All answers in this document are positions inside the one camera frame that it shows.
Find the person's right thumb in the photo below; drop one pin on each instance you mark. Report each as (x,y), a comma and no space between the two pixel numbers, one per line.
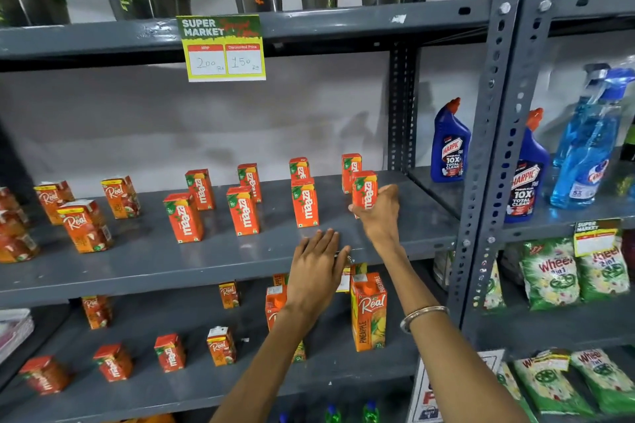
(357,209)

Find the small orange mango carton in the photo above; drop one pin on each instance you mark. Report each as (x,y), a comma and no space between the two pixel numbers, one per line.
(113,363)
(169,353)
(44,375)

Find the person's left forearm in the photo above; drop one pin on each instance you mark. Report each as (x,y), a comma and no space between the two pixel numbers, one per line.
(268,368)

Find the white sticker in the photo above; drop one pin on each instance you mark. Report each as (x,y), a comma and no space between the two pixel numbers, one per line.
(398,18)

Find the large orange juice carton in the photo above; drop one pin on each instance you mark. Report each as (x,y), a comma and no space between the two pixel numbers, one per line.
(274,306)

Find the green and yellow price sign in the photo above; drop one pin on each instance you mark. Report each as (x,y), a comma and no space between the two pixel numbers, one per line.
(223,48)

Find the blue glass cleaner spray bottle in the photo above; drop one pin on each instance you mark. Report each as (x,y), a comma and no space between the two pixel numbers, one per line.
(570,125)
(588,160)

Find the blue toilet cleaner bottle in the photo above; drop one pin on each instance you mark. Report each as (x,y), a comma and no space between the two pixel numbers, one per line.
(449,150)
(525,180)

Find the person's right hand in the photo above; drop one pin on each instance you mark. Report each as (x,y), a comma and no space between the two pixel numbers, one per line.
(383,222)

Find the person's right forearm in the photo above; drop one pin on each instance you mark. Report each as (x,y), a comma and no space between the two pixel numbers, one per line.
(446,353)

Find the person's left little finger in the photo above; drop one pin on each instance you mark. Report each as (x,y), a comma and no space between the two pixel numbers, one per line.
(301,253)

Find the stack of pink white packets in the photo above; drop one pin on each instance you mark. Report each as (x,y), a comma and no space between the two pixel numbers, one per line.
(14,333)

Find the small shelf price label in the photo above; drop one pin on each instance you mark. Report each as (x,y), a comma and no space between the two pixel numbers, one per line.
(344,281)

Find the person's left thumb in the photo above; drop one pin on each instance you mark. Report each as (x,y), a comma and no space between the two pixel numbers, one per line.
(344,261)

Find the grey metal shelving rack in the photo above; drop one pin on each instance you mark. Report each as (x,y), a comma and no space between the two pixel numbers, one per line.
(545,328)
(149,259)

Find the large pineapple juice carton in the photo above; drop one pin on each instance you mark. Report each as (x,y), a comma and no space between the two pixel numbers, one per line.
(368,313)

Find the person's left hand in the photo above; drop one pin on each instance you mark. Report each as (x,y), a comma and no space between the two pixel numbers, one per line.
(312,279)

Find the white printed sign board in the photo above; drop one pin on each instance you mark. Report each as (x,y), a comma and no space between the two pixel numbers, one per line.
(424,398)

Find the rows of small orange cartons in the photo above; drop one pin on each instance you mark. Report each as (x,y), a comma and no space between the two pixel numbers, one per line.
(243,212)

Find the small red fruit juice carton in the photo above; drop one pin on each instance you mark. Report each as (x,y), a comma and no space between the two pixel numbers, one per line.
(97,312)
(229,295)
(221,347)

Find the group of red fruit juice cartons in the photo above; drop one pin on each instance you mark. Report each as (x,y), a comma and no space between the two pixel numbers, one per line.
(84,227)

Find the green detergent powder packet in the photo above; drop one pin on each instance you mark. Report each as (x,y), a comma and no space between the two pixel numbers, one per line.
(516,395)
(549,274)
(494,289)
(603,274)
(605,380)
(550,385)

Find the small yellow price tag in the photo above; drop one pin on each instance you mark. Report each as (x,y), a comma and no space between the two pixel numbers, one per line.
(595,238)

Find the person's left middle finger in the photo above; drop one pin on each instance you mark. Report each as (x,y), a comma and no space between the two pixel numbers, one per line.
(323,245)

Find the orange mango drink carton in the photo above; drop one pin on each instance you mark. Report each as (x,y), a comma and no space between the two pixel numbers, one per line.
(364,189)

